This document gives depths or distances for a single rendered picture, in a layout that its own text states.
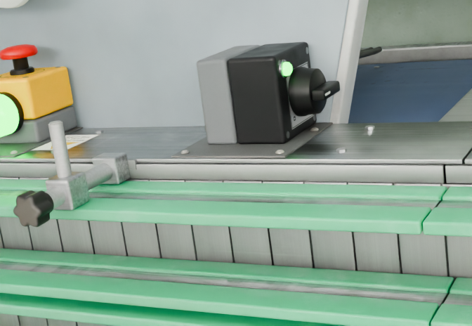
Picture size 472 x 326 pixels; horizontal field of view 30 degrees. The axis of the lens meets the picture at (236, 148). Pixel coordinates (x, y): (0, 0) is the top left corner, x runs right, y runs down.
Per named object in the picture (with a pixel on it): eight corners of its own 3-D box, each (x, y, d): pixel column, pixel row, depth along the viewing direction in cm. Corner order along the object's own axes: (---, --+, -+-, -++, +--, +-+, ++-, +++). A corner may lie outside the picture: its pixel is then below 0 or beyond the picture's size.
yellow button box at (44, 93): (32, 127, 101) (-12, 145, 95) (20, 63, 99) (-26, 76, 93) (81, 126, 98) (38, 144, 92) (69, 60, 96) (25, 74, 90)
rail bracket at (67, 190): (104, 177, 82) (9, 227, 71) (90, 100, 81) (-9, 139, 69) (140, 178, 81) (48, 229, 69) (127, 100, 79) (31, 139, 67)
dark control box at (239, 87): (245, 123, 89) (206, 145, 81) (235, 44, 87) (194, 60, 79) (322, 121, 85) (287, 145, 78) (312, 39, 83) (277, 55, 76)
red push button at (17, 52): (-4, 81, 94) (-10, 50, 93) (20, 74, 97) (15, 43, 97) (25, 79, 92) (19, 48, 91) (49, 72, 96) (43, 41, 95)
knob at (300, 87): (310, 109, 83) (343, 109, 81) (291, 121, 79) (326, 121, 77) (304, 62, 81) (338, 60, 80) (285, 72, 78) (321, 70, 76)
